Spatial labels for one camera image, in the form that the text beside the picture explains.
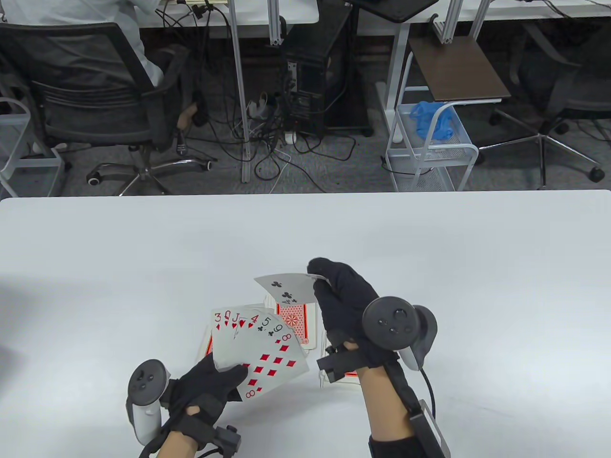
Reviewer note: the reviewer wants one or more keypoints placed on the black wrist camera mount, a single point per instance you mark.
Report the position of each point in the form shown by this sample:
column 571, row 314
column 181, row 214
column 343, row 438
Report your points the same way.
column 341, row 363
column 229, row 436

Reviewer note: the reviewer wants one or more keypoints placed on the single clubs playing card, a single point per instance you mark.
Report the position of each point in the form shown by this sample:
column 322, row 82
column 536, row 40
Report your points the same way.
column 291, row 286

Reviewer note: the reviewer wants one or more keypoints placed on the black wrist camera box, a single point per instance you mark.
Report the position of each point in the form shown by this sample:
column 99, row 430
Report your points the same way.
column 429, row 429

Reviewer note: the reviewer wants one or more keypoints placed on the black mesh office chair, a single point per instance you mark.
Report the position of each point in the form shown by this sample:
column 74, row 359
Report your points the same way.
column 95, row 129

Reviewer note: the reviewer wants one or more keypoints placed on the blue plastic bag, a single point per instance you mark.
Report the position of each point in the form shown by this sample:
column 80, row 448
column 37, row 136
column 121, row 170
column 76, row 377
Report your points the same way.
column 432, row 121

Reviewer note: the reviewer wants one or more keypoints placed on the white office desk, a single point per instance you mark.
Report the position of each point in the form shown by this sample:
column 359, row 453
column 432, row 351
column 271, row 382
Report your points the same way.
column 501, row 14
column 258, row 14

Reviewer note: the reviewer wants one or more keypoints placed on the white power strip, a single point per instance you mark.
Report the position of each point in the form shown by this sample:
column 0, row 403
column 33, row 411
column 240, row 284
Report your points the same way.
column 258, row 107

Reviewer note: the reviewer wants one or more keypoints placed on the person's right hand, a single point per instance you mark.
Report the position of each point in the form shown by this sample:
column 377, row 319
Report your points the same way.
column 343, row 296

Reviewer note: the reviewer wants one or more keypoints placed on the white metal rack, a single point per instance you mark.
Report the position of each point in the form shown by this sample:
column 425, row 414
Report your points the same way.
column 38, row 162

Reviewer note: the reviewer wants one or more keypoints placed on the black computer tower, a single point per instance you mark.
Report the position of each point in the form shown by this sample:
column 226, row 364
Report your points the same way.
column 324, row 62

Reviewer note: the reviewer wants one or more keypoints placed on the dark grey office chair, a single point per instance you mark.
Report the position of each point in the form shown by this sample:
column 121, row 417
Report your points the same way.
column 573, row 90

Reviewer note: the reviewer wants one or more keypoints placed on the person's left hand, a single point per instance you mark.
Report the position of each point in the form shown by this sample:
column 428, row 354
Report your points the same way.
column 200, row 386

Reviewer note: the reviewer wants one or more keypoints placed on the white plug adapter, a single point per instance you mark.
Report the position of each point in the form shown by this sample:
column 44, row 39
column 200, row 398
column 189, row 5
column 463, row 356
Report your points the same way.
column 290, row 137

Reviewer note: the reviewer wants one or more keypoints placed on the long aluminium profile post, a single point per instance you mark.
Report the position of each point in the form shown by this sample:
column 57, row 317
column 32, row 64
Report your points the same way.
column 237, row 71

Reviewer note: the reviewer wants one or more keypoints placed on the short aluminium profile post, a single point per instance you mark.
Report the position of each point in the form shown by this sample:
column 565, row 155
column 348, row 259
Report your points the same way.
column 274, row 24
column 479, row 19
column 451, row 24

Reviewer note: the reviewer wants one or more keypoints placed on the grey and white left controller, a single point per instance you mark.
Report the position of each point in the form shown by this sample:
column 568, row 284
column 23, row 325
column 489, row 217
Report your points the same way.
column 145, row 381

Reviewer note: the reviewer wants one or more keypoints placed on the dark grey right controller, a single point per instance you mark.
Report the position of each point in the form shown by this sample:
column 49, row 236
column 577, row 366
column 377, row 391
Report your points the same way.
column 391, row 322

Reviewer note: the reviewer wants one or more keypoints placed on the person's right forearm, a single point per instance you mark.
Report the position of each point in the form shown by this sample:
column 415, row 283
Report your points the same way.
column 382, row 405

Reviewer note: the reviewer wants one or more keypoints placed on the person's left forearm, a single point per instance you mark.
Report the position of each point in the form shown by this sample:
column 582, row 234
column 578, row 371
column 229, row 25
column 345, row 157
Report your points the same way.
column 179, row 446

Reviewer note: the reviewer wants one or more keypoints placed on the brown wooden board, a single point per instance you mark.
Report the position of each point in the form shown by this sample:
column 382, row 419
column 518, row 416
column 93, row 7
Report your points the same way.
column 453, row 71

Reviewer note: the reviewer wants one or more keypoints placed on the black tray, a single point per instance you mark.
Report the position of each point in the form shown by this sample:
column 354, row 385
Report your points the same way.
column 396, row 9

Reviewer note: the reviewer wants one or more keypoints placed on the person's black sleeve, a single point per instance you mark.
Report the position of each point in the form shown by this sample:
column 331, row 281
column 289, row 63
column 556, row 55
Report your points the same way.
column 396, row 448

